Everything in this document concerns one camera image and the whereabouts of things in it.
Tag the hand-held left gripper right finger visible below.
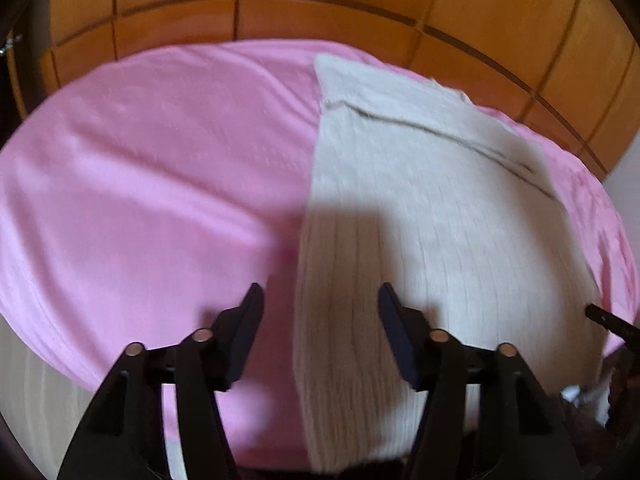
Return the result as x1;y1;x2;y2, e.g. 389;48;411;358
377;282;585;480

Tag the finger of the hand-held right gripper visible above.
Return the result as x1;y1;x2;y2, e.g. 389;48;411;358
584;302;640;352

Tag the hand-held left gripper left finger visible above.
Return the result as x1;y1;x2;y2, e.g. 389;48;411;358
57;282;265;480

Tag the white knit sweater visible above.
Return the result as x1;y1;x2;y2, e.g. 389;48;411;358
292;52;604;474

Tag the pink blanket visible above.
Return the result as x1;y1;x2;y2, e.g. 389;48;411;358
0;38;640;468

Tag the white bed mattress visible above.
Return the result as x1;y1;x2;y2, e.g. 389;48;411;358
0;310;181;480

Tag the wooden wardrobe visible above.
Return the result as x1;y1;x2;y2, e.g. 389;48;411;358
7;0;640;176

